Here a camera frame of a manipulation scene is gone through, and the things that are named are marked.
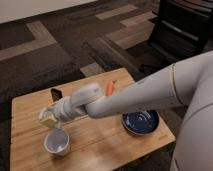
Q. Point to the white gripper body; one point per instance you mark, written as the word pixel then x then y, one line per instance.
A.
pixel 58 109

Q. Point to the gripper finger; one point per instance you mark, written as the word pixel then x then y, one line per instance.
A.
pixel 57 125
pixel 45 114

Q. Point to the white sponge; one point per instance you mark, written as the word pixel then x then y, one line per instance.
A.
pixel 47 120

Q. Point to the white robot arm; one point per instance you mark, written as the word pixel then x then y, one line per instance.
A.
pixel 186 83

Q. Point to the white ceramic cup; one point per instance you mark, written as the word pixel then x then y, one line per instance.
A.
pixel 57 142

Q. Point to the orange carrot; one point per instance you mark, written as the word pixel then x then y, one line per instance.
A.
pixel 110 88

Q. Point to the dark blue bowl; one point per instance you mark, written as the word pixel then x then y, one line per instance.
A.
pixel 141 123

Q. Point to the black chair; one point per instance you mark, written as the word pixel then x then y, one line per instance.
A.
pixel 182 28

